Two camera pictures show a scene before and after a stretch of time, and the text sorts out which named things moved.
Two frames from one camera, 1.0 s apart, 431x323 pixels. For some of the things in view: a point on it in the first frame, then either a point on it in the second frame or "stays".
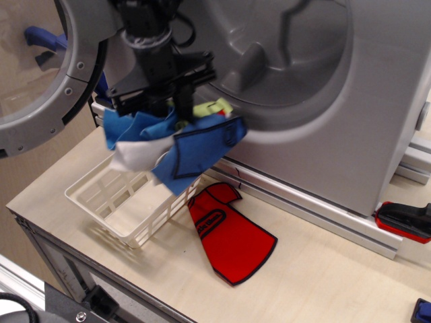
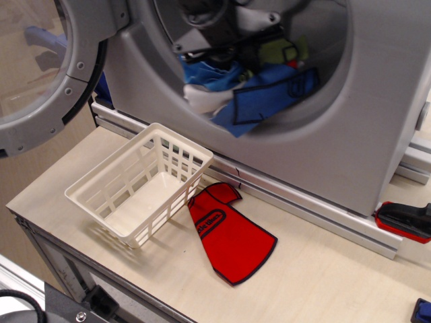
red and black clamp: (411, 222) stays
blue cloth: (139, 126) → (211, 76)
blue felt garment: (196, 149) → (272, 87)
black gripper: (153, 32) → (225, 27)
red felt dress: (238, 249) stays
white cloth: (141, 155) → (207, 101)
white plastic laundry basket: (132, 204) stays
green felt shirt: (207, 109) → (281, 51)
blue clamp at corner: (421, 313) stays
